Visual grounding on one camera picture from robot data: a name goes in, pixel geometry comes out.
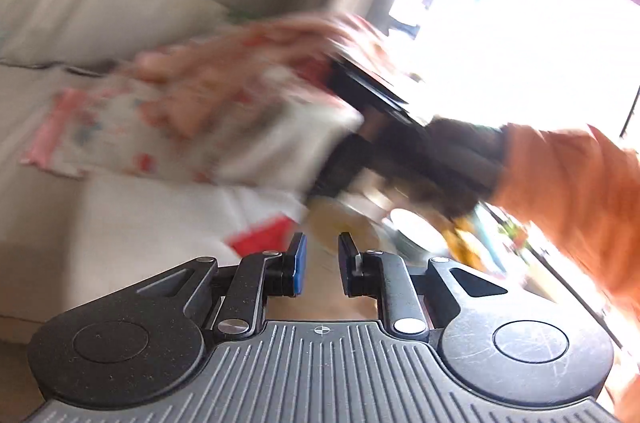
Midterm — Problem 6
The red item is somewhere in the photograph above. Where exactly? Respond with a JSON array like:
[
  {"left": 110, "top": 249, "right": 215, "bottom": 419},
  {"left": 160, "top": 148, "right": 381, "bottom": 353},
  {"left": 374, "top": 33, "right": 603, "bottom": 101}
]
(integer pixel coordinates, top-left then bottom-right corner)
[{"left": 227, "top": 215, "right": 296, "bottom": 256}]

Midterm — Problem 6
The white bowl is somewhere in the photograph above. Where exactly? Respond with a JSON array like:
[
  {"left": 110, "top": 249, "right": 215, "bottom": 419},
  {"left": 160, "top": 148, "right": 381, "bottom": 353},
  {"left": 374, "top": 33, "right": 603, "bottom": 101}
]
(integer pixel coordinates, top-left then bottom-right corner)
[{"left": 390, "top": 208, "right": 451, "bottom": 259}]

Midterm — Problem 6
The pink printed blanket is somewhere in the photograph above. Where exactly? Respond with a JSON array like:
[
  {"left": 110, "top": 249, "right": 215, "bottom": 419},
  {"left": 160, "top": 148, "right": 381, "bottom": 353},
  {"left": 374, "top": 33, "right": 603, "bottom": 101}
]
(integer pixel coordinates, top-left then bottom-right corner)
[{"left": 130, "top": 13, "right": 396, "bottom": 144}]

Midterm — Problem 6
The person's right hand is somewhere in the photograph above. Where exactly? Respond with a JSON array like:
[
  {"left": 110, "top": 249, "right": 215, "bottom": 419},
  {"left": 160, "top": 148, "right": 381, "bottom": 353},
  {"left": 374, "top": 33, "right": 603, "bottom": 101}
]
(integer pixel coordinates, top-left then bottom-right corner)
[{"left": 425, "top": 117, "right": 506, "bottom": 219}]

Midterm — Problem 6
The person's right forearm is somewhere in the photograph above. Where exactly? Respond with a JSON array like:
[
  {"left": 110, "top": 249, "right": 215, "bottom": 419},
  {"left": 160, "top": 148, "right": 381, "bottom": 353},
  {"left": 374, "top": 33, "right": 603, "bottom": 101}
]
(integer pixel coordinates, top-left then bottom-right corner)
[{"left": 487, "top": 123, "right": 640, "bottom": 423}]

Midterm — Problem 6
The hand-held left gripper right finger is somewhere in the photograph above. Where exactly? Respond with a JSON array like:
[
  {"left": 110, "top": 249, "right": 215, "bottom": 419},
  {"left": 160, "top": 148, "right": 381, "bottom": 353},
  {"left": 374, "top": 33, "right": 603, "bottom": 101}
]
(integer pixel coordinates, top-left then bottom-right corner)
[{"left": 338, "top": 231, "right": 516, "bottom": 336}]

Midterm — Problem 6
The white printed quilt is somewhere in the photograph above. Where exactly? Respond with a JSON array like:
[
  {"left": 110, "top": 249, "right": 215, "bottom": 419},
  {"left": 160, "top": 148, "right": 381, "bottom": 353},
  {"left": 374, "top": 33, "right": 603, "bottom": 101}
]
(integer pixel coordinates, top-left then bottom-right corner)
[{"left": 20, "top": 73, "right": 366, "bottom": 198}]

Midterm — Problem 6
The yellow packet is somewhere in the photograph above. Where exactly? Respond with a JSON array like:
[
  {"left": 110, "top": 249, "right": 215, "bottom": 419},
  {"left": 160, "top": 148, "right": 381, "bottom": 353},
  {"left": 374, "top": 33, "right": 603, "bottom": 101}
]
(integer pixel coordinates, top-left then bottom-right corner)
[{"left": 442, "top": 213, "right": 501, "bottom": 274}]

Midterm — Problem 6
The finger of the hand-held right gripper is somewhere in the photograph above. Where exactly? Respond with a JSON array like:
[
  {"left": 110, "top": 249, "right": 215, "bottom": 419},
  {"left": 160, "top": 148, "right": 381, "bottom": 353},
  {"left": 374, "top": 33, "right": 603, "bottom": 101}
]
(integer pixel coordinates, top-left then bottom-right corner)
[{"left": 325, "top": 48, "right": 428, "bottom": 124}]

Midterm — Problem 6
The white seat cushion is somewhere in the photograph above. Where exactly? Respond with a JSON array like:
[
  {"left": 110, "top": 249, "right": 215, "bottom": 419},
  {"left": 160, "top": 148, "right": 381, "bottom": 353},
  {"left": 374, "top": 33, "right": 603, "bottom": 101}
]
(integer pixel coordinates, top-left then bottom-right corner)
[{"left": 65, "top": 175, "right": 311, "bottom": 319}]

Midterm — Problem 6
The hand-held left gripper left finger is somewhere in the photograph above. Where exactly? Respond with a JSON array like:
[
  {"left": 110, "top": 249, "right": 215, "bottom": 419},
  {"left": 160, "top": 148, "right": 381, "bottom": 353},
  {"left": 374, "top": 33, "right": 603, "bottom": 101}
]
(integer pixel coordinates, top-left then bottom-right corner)
[{"left": 132, "top": 232, "right": 308, "bottom": 339}]

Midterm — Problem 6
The grey pillow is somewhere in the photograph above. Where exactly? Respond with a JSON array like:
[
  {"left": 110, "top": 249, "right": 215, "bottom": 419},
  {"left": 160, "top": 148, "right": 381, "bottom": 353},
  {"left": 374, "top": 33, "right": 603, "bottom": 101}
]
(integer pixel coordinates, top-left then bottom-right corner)
[{"left": 0, "top": 0, "right": 231, "bottom": 68}]

